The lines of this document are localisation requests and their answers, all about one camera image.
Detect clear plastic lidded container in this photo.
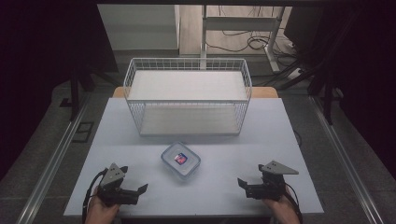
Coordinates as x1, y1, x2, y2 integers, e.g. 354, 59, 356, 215
160, 141, 202, 181

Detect black stand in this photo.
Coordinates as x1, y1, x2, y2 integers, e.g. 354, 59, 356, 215
68, 63, 120, 123
264, 18, 347, 126

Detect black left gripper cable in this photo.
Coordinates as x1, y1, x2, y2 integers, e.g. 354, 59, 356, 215
81, 168, 108, 224

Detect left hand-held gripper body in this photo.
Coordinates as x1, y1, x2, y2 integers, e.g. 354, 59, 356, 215
97, 162, 140, 207

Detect black floor cables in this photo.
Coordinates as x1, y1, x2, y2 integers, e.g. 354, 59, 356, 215
205, 5, 301, 54

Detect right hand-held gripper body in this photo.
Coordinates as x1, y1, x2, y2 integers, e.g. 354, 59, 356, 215
245, 160, 300, 202

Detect small red and blue card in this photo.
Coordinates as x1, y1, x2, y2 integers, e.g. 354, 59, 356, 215
174, 152, 189, 166

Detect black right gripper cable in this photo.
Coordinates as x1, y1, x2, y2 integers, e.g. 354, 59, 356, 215
283, 182, 304, 224

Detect wooden table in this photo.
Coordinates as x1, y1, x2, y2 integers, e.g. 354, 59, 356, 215
111, 86, 280, 100

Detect person's right hand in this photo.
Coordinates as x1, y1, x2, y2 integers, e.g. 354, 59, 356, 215
262, 189, 302, 224

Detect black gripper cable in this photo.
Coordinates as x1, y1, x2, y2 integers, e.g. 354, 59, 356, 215
81, 168, 108, 224
283, 182, 304, 224

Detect white wire basket rack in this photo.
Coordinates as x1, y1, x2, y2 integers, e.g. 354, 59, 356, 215
122, 57, 253, 137

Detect person's left hand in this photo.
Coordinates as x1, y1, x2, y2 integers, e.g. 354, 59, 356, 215
85, 186, 121, 224

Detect white cabinet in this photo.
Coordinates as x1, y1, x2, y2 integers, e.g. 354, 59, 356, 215
96, 4, 181, 51

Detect black floor frame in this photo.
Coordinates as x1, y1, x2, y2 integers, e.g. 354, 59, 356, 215
71, 120, 95, 144

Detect white metal desk frame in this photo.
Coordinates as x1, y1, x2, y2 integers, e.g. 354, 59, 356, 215
200, 4, 286, 75

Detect metal floor rail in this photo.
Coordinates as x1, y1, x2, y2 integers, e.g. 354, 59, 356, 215
14, 92, 92, 224
307, 94, 388, 224

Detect white power strip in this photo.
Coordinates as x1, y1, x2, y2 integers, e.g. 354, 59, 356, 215
285, 66, 304, 81

